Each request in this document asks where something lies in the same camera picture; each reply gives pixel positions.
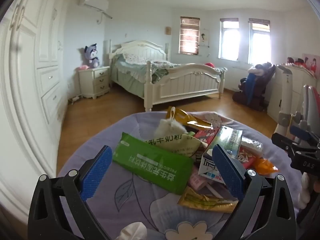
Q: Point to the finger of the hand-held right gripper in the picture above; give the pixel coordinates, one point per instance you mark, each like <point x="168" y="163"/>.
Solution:
<point x="283" y="142"/>
<point x="301" y="133"/>

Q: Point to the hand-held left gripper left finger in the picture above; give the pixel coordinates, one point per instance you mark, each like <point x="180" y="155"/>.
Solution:
<point x="96" y="173"/>

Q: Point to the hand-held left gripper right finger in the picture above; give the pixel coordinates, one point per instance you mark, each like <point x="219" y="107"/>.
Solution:
<point x="228" y="173"/>

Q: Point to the orange packet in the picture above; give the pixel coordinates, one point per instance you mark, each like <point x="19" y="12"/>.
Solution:
<point x="265" y="166"/>

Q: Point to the red snack box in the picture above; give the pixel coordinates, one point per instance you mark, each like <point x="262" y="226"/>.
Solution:
<point x="206" y="135"/>

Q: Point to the person's right hand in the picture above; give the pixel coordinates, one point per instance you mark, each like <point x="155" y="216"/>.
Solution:
<point x="305" y="191"/>

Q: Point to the red white packet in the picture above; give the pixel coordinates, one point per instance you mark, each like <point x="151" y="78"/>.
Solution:
<point x="246" y="159"/>

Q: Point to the pink packet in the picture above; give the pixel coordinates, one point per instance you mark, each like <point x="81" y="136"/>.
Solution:
<point x="197" y="181"/>

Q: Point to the green white carton box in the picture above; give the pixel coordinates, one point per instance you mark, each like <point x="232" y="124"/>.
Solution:
<point x="228" y="137"/>

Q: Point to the gold green packet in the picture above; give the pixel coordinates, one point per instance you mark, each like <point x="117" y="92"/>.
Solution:
<point x="200" y="201"/>

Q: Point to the pink grey office chair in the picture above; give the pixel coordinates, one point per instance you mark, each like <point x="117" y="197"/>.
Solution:
<point x="285" y="95"/>

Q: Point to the white wooden cabinet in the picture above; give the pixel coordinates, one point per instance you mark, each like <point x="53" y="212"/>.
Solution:
<point x="298" y="85"/>

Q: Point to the beige snack bag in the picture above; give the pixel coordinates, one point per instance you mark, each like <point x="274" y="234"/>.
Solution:
<point x="182" y="145"/>

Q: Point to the dark brown recliner chair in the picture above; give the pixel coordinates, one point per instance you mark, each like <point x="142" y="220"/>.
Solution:
<point x="252" y="90"/>

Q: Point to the crumpled white tissue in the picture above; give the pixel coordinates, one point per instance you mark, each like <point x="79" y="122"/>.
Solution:
<point x="133" y="231"/>

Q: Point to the white fluffy pouch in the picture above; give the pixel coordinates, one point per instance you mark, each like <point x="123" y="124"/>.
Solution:
<point x="170" y="127"/>

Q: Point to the yellow gold packet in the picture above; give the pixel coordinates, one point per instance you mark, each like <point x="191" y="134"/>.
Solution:
<point x="180" y="116"/>

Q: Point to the white power strip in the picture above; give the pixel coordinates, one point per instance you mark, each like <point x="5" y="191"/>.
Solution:
<point x="75" y="99"/>

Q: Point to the white nightstand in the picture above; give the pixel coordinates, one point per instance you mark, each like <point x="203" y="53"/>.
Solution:
<point x="96" y="81"/>

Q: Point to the clothes on bed footboard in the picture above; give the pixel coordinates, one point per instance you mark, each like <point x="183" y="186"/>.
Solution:
<point x="221" y="73"/>

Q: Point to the white wooden bed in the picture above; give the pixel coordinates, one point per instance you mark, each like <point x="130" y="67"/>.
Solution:
<point x="187" y="83"/>

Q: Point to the white framed window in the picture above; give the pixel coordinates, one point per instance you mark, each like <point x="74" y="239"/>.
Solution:
<point x="259" y="42"/>
<point x="229" y="40"/>

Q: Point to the green bed quilt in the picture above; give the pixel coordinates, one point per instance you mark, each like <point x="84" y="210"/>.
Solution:
<point x="130" y="76"/>

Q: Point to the red plush cushion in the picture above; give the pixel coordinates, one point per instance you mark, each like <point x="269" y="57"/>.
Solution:
<point x="210" y="65"/>

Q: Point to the pink plush item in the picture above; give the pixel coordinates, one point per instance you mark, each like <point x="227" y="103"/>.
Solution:
<point x="82" y="67"/>

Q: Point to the white wardrobe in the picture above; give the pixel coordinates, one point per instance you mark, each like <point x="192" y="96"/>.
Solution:
<point x="32" y="85"/>

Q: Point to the purple plush toy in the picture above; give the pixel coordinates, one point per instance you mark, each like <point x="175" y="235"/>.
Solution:
<point x="92" y="56"/>

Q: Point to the window with brown blind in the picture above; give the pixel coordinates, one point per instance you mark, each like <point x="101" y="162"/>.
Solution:
<point x="189" y="36"/>

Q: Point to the white air conditioner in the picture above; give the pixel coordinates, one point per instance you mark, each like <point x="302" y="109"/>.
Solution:
<point x="93" y="2"/>

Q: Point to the wall poster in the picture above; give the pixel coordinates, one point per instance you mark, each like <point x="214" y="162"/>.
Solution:
<point x="311" y="63"/>

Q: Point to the small wall picture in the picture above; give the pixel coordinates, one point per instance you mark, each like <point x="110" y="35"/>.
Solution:
<point x="205" y="37"/>

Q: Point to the wooden wall ornament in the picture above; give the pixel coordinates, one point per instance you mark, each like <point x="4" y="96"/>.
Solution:
<point x="168" y="30"/>

